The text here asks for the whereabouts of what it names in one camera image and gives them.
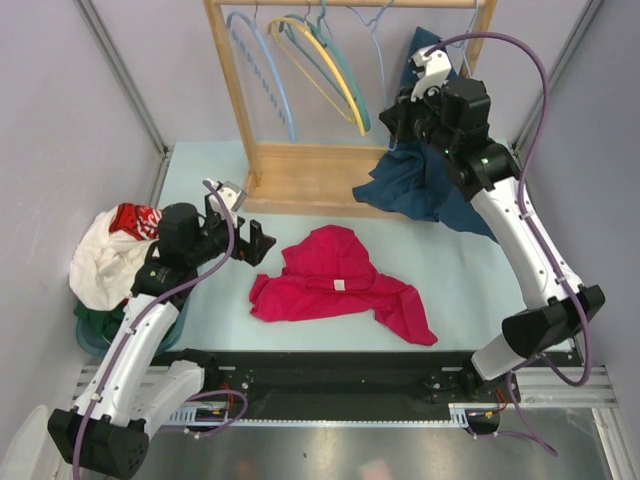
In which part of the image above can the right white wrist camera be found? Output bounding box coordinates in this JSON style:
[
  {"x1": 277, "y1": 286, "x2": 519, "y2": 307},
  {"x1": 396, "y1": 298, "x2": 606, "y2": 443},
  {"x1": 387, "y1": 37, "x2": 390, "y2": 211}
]
[{"x1": 408, "y1": 48, "x2": 457, "y2": 103}]

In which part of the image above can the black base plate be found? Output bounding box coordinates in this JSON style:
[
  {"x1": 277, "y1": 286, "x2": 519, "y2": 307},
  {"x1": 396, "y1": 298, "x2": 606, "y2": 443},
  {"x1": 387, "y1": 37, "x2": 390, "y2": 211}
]
[{"x1": 149, "y1": 349, "x2": 584, "y2": 421}]

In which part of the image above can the dark blue t shirt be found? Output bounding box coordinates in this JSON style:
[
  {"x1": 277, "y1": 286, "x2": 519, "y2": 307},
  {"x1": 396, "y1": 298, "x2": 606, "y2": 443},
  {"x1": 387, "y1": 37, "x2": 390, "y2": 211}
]
[{"x1": 351, "y1": 26, "x2": 501, "y2": 244}]

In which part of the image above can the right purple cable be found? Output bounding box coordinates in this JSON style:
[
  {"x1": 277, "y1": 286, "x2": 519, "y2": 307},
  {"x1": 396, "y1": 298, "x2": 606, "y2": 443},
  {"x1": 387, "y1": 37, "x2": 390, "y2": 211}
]
[{"x1": 424, "y1": 32, "x2": 596, "y2": 457}]

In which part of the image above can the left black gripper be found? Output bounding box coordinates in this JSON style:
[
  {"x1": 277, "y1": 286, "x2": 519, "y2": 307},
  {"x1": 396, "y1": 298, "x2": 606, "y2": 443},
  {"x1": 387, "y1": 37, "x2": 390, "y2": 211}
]
[{"x1": 186, "y1": 194, "x2": 274, "y2": 266}]

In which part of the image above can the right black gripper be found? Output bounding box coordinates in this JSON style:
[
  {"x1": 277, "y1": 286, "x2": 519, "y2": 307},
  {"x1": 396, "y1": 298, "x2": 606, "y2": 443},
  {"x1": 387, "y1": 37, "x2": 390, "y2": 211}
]
[{"x1": 381, "y1": 80, "x2": 458, "y2": 156}]

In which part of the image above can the teal laundry basket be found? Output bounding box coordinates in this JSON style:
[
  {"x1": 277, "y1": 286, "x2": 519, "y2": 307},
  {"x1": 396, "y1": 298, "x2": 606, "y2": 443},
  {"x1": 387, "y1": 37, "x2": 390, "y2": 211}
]
[{"x1": 74, "y1": 222, "x2": 201, "y2": 360}]

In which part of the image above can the white slotted cable duct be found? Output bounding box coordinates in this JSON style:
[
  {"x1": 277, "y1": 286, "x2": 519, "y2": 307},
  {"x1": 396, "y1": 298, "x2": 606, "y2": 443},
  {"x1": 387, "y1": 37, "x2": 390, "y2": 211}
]
[{"x1": 164, "y1": 404, "x2": 469, "y2": 430}]

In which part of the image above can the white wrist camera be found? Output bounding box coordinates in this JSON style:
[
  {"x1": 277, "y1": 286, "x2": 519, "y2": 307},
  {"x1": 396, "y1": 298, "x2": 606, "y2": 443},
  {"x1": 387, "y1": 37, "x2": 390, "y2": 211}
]
[
  {"x1": 408, "y1": 48, "x2": 457, "y2": 103},
  {"x1": 203, "y1": 178, "x2": 247, "y2": 226}
]

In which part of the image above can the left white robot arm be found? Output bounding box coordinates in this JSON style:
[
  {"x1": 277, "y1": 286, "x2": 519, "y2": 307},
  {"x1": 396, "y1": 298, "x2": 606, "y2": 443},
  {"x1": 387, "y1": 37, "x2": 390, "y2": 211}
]
[{"x1": 47, "y1": 196, "x2": 276, "y2": 479}]

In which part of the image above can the purple cable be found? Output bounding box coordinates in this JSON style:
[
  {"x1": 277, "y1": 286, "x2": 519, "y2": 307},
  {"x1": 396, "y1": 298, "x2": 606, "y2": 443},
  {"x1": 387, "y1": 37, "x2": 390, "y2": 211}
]
[
  {"x1": 424, "y1": 32, "x2": 596, "y2": 457},
  {"x1": 72, "y1": 179, "x2": 249, "y2": 480}
]

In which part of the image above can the wooden clothes rack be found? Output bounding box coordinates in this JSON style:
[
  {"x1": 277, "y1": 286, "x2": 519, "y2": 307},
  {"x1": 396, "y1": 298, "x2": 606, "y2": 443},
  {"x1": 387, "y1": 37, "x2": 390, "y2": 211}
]
[{"x1": 201, "y1": 0, "x2": 500, "y2": 221}]

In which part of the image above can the teal hanger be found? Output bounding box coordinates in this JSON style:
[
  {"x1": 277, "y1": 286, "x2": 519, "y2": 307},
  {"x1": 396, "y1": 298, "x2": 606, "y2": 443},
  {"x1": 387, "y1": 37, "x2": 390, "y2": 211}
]
[{"x1": 278, "y1": 1, "x2": 371, "y2": 137}]

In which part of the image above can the thin blue hanger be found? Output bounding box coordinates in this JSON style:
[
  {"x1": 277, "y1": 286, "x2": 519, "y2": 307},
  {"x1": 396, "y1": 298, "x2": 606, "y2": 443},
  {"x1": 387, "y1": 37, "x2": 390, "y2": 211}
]
[{"x1": 347, "y1": 0, "x2": 395, "y2": 150}]

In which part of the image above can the white and red shirt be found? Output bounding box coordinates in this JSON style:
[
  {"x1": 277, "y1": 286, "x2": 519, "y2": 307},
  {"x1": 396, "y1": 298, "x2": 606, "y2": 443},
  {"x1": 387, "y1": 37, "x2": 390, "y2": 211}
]
[{"x1": 69, "y1": 203, "x2": 162, "y2": 311}]

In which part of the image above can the light blue wire hanger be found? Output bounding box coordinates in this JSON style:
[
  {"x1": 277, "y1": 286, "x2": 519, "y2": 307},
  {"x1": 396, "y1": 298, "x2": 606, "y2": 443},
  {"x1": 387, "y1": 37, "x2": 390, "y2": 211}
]
[{"x1": 447, "y1": 0, "x2": 481, "y2": 76}]

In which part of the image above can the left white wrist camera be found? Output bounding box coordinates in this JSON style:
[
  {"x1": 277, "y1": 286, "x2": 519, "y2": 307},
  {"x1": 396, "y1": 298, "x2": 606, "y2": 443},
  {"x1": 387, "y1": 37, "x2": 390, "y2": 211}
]
[{"x1": 203, "y1": 178, "x2": 247, "y2": 226}]

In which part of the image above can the light blue notched hanger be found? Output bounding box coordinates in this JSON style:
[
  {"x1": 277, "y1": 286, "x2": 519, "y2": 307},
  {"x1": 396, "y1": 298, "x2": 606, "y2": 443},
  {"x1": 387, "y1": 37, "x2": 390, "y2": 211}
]
[{"x1": 225, "y1": 10, "x2": 298, "y2": 143}]

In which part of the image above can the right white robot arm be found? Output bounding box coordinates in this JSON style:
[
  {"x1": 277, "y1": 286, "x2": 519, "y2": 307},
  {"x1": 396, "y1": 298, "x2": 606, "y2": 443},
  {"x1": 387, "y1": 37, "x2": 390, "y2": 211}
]
[{"x1": 379, "y1": 77, "x2": 605, "y2": 401}]

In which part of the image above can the pink t shirt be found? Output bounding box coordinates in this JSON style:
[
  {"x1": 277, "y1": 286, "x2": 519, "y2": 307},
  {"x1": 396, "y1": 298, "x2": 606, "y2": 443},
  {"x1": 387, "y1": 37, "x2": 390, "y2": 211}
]
[{"x1": 249, "y1": 225, "x2": 438, "y2": 346}]

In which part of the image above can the yellow hanger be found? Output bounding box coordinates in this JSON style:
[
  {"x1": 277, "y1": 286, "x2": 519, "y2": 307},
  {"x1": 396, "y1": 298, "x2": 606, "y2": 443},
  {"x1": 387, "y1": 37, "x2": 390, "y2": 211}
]
[{"x1": 267, "y1": 14, "x2": 371, "y2": 137}]

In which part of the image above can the green garment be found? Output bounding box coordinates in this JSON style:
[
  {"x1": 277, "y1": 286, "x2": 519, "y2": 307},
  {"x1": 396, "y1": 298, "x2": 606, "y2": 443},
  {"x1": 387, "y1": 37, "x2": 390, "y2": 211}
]
[{"x1": 74, "y1": 300, "x2": 125, "y2": 340}]

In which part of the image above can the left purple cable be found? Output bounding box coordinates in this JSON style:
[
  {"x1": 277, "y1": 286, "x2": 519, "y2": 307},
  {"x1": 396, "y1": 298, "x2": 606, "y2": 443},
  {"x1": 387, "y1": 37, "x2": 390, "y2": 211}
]
[{"x1": 72, "y1": 179, "x2": 249, "y2": 480}]

